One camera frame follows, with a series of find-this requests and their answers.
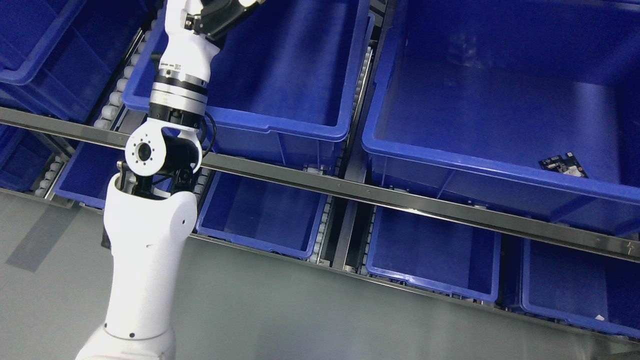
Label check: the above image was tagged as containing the blue bin lower middle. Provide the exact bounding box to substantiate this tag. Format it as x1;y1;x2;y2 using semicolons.
195;171;327;260

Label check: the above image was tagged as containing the blue bin upper shelf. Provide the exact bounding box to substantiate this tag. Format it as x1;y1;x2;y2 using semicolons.
123;0;376;168

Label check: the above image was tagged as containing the blue bin lower left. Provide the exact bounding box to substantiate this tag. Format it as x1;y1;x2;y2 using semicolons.
54;142;125;210

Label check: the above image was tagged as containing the blue bin upper left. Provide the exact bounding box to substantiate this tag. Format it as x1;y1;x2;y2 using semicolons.
0;0;157;123

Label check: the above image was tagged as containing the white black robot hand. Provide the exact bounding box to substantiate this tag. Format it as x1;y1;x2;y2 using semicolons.
158;0;264;84

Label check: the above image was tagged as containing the blue bin bottom far right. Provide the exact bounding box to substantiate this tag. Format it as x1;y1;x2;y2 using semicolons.
511;239;640;338

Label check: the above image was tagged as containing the black circuit board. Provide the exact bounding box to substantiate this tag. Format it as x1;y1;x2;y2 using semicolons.
538;152;589;178

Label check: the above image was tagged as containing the metal shelf rack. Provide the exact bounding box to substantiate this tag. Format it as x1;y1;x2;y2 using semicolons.
0;0;640;346

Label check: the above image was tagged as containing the blue bin lower right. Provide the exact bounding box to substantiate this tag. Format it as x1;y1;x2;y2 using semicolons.
365;207;502;303

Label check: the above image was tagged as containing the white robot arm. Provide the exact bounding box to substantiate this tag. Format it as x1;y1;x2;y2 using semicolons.
77;48;219;360

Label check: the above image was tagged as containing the large blue bin right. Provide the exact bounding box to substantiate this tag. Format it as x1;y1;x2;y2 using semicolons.
361;0;640;236

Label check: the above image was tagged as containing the blue bin far left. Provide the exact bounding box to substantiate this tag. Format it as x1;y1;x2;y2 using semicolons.
0;124;66;193

